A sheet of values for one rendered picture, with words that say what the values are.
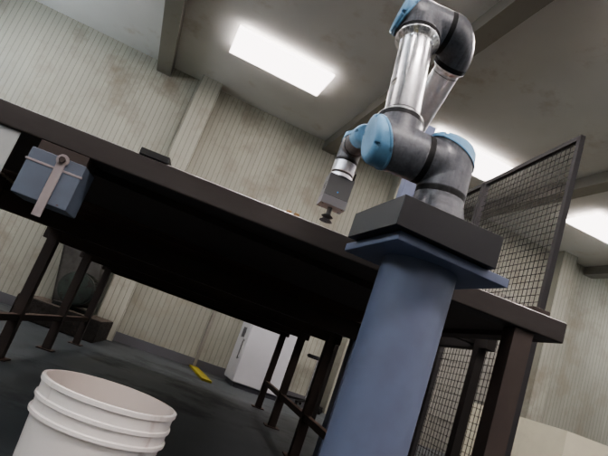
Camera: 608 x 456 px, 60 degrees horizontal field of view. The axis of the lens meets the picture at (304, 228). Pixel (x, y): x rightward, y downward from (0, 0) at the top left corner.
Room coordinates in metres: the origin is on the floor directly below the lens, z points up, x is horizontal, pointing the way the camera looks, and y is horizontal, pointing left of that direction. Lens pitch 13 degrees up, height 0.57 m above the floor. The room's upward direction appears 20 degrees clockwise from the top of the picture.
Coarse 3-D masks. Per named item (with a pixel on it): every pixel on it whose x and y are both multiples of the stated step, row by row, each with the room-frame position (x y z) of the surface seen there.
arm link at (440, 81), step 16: (464, 16) 1.19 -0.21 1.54; (464, 32) 1.18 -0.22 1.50; (448, 48) 1.21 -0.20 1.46; (464, 48) 1.21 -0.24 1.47; (448, 64) 1.26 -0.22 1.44; (464, 64) 1.25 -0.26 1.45; (432, 80) 1.31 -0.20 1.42; (448, 80) 1.30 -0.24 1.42; (432, 96) 1.34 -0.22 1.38; (432, 112) 1.38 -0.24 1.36
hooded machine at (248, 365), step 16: (240, 336) 7.08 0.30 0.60; (256, 336) 6.69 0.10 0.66; (272, 336) 6.74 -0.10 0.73; (240, 352) 6.75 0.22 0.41; (256, 352) 6.71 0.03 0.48; (272, 352) 6.76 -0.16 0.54; (288, 352) 6.81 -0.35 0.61; (240, 368) 6.68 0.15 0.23; (256, 368) 6.73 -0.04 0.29; (240, 384) 6.70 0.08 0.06; (256, 384) 6.74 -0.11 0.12; (272, 384) 6.79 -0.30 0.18
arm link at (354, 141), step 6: (360, 126) 1.47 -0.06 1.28; (354, 132) 1.48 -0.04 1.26; (360, 132) 1.47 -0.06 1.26; (348, 138) 1.53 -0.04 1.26; (354, 138) 1.48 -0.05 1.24; (360, 138) 1.47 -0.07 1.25; (348, 144) 1.53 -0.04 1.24; (354, 144) 1.50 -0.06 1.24; (360, 144) 1.48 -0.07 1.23; (348, 150) 1.56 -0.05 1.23; (354, 150) 1.54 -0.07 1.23; (360, 150) 1.52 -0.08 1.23; (354, 156) 1.58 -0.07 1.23
